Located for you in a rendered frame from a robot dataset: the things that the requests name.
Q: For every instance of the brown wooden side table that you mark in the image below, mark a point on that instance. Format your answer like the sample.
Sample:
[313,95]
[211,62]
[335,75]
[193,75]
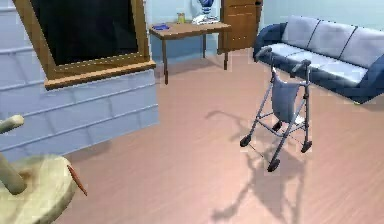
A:
[186,30]

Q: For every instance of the flat blue object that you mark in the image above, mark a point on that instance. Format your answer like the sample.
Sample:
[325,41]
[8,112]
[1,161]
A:
[160,27]

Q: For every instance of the grey wheeled walker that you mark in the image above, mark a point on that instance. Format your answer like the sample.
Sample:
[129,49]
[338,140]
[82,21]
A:
[284,100]

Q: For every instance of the white papers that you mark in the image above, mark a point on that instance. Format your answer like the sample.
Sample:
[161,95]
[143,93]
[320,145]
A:
[203,20]

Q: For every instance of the small yellow jar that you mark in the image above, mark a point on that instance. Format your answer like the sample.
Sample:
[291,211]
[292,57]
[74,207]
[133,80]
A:
[181,18]

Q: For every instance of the brown wooden cupboard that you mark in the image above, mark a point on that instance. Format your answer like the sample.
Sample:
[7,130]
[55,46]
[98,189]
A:
[240,23]

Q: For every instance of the blue and white vase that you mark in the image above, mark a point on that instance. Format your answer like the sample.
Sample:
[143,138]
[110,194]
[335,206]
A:
[206,6]

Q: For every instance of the orange pencil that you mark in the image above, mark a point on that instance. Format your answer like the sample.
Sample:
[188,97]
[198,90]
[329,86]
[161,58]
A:
[77,180]

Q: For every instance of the wood framed black fireplace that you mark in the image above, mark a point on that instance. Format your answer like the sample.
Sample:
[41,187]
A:
[86,30]

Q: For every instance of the blue and grey sofa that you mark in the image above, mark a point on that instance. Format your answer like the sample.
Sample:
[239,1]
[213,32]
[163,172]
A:
[330,53]

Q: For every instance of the beige round wooden stool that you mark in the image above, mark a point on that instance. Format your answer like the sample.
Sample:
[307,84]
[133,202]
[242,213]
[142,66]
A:
[36,190]

